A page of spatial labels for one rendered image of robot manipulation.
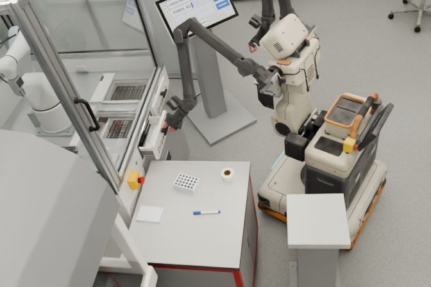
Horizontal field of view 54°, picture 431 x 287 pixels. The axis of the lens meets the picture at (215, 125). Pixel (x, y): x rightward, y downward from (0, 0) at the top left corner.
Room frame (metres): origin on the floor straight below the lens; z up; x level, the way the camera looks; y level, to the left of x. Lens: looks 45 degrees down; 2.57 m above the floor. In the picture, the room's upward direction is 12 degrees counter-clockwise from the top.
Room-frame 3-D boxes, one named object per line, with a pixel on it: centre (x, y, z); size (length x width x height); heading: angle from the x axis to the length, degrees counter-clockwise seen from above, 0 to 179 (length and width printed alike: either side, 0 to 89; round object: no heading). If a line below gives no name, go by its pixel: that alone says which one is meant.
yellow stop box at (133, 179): (1.45, 0.47, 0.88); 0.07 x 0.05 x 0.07; 163
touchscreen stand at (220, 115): (2.69, -0.05, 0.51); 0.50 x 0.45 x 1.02; 21
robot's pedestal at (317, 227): (1.07, -0.38, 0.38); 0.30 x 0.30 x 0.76; 76
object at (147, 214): (1.29, 0.42, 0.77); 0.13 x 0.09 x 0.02; 69
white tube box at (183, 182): (1.43, 0.22, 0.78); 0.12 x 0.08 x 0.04; 58
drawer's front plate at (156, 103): (2.07, 0.30, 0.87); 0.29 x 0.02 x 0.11; 163
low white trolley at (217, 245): (1.29, 0.22, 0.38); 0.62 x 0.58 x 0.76; 163
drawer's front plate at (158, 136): (1.75, 0.31, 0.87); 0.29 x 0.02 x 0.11; 163
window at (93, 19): (1.82, 0.41, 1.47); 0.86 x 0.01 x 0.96; 163
